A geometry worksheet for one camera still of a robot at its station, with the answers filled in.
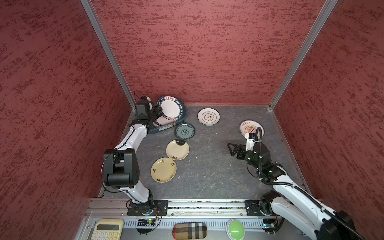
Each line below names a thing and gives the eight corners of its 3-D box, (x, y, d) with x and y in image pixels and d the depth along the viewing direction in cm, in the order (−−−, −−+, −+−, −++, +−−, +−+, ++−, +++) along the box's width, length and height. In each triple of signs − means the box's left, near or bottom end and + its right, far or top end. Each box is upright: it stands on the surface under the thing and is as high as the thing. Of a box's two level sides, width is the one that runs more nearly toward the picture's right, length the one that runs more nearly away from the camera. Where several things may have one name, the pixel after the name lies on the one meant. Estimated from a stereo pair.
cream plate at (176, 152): (165, 160, 93) (164, 158, 91) (167, 141, 102) (167, 139, 100) (189, 160, 93) (189, 158, 91) (190, 141, 102) (189, 139, 100)
